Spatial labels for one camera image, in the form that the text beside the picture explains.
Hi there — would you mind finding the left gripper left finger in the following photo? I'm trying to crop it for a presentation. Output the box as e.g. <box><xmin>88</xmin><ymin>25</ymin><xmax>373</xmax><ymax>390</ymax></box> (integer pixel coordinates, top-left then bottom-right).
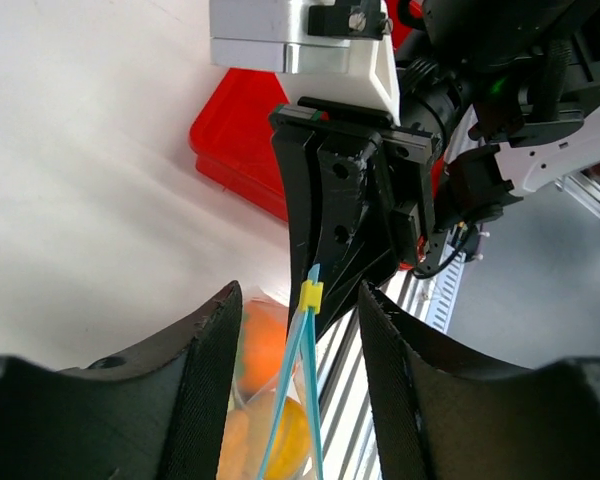
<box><xmin>0</xmin><ymin>282</ymin><xmax>242</xmax><ymax>479</ymax></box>

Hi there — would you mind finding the clear zip top bag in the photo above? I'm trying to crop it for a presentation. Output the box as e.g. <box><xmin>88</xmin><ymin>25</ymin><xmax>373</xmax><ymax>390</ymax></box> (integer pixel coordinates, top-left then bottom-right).
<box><xmin>227</xmin><ymin>265</ymin><xmax>325</xmax><ymax>479</ymax></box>

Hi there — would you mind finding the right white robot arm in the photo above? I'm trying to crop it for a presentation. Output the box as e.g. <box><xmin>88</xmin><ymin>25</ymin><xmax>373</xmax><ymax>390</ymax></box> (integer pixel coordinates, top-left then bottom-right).
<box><xmin>270</xmin><ymin>1</ymin><xmax>600</xmax><ymax>335</ymax></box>

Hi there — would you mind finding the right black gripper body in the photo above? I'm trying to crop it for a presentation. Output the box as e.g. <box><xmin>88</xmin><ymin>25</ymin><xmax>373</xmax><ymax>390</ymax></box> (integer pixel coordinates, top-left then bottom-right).
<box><xmin>269</xmin><ymin>97</ymin><xmax>441</xmax><ymax>268</ymax></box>

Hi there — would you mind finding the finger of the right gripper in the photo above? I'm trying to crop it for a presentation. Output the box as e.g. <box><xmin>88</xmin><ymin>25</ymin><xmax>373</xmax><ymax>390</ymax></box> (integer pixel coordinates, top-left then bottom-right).
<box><xmin>315</xmin><ymin>134</ymin><xmax>398</xmax><ymax>336</ymax></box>
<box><xmin>272</xmin><ymin>123</ymin><xmax>322</xmax><ymax>315</ymax></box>

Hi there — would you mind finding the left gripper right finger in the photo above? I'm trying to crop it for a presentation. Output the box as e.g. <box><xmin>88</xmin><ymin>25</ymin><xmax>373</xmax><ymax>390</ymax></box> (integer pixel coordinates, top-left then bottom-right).
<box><xmin>358</xmin><ymin>283</ymin><xmax>600</xmax><ymax>479</ymax></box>

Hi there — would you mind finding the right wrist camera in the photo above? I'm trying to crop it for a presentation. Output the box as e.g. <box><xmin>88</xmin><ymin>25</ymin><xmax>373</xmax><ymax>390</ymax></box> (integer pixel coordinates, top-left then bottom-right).
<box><xmin>209</xmin><ymin>1</ymin><xmax>400</xmax><ymax>118</ymax></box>

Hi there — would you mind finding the white slotted cable duct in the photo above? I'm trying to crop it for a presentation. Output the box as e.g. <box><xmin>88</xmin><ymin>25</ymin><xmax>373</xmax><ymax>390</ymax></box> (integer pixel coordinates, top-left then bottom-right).
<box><xmin>424</xmin><ymin>253</ymin><xmax>466</xmax><ymax>334</ymax></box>

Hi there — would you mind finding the toy orange fruit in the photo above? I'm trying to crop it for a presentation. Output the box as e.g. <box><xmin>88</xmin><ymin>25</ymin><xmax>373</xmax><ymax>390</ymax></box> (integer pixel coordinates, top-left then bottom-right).
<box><xmin>234</xmin><ymin>298</ymin><xmax>288</xmax><ymax>397</ymax></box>

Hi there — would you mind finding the red plastic tray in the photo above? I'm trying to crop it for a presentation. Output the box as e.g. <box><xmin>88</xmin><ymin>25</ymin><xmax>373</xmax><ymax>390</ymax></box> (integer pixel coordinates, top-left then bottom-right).
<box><xmin>189</xmin><ymin>69</ymin><xmax>287</xmax><ymax>221</ymax></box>

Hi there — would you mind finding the yellow toy ginger root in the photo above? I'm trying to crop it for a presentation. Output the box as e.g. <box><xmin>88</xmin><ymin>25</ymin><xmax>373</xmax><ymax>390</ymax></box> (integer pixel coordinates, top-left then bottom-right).
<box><xmin>216</xmin><ymin>409</ymin><xmax>249</xmax><ymax>480</ymax></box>

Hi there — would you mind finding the yellow toy pepper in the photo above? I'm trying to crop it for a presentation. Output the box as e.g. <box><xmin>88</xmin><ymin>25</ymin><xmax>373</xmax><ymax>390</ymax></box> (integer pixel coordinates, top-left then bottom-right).
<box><xmin>264</xmin><ymin>397</ymin><xmax>311</xmax><ymax>479</ymax></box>

